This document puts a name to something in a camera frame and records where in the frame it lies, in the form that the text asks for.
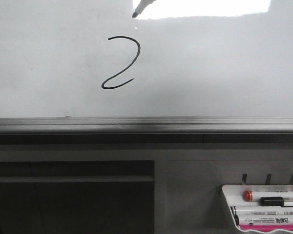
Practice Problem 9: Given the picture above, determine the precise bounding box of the white whiteboard marker with tape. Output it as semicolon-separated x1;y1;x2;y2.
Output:
132;0;155;18

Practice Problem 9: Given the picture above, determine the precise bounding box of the black hook left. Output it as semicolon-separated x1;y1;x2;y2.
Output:
241;174;248;185

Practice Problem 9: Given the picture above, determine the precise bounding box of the white marker tray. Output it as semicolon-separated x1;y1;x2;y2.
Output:
222;185;293;234

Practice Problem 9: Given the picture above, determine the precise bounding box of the red capped marker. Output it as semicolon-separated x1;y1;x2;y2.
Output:
243;191;293;202

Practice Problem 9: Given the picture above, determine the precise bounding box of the white marker with black end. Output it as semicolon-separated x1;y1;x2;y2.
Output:
230;206;293;215

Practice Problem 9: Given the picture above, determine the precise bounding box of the black hook middle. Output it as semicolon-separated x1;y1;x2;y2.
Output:
265;174;272;185

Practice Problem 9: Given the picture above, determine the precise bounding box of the black capped marker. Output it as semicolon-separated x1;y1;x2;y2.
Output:
259;197;293;206

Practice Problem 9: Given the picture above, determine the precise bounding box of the white whiteboard with metal frame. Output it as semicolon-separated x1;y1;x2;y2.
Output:
0;0;293;134

